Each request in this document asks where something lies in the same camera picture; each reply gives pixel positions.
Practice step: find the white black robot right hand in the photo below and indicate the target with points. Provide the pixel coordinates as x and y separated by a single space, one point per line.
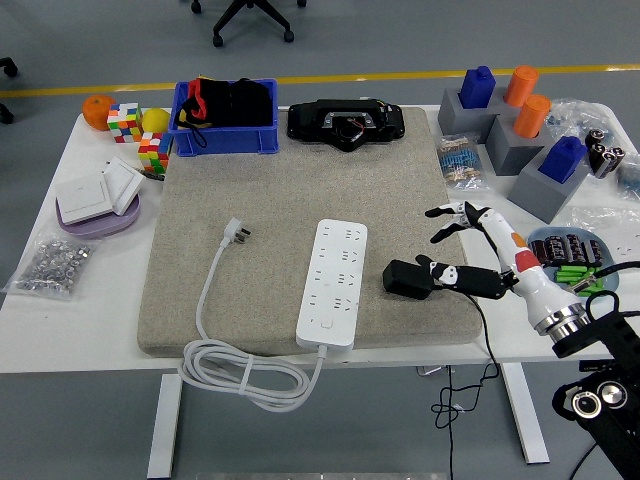
532 285

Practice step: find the black power adapter plug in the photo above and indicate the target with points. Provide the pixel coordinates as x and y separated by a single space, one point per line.
405 277

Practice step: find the white power strip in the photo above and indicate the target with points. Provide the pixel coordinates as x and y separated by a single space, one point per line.
332 280

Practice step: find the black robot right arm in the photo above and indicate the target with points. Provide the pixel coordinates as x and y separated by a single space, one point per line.
610 330

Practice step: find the pile of green batteries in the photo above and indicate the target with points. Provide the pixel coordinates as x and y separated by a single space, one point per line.
570 274

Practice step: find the row of black capacitors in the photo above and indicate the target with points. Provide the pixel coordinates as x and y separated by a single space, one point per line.
570 250

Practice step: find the light blue oval plate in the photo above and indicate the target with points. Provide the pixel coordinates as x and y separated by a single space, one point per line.
565 231

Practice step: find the empty-looking clear plastic bag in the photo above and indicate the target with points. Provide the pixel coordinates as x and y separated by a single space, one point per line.
600 217

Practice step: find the black table control panel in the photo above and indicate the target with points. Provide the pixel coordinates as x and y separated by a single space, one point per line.
595 366

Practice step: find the blue square peg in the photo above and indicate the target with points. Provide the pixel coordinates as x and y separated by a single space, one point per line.
562 160
477 87

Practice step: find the white table leg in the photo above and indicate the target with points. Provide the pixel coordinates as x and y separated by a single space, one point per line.
165 425
525 415

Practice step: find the silver under-table hook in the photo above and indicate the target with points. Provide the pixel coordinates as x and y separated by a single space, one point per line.
425 370

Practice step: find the clear bag of resistors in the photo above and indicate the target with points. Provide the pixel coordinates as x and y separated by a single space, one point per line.
460 162

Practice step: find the clear bag with blue items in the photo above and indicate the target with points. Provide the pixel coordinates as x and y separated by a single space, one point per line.
631 177

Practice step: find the bag of black cylinder cells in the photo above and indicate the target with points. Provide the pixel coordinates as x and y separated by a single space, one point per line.
602 152

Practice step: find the orange cylinder peg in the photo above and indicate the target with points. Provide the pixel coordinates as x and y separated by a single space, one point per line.
531 117
520 85

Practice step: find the clear bag of blue parts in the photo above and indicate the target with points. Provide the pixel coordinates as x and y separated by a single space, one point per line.
575 117

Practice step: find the wide grey peg block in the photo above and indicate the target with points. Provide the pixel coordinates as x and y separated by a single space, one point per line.
452 117

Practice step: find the grey-brown felt mat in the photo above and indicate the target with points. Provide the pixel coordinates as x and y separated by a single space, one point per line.
300 190

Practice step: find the black electronic device housing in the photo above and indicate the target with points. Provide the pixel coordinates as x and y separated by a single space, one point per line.
310 120

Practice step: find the blue plastic bin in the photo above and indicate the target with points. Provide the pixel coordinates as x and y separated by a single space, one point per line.
225 142

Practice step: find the black and red fabric bundle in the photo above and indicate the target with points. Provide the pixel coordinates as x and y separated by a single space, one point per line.
240 105

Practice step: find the black office chair base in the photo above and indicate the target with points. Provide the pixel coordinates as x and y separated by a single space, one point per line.
218 39

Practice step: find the colourful puzzle cube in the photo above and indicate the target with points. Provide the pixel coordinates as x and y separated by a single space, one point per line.
124 122
152 152

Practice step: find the yellow lemon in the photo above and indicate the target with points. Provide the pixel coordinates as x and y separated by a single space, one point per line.
156 120

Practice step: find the purple oval tray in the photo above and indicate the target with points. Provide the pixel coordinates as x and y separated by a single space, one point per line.
100 227

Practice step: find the orange fruit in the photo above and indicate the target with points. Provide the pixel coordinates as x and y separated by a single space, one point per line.
97 112

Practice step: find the clear bag of metal nuts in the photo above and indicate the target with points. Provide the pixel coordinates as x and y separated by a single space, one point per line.
50 265

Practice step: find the black chair castor base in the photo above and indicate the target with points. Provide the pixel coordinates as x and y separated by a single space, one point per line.
9 67

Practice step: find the white wall switch panel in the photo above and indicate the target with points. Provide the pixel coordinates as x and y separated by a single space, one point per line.
122 182
82 200

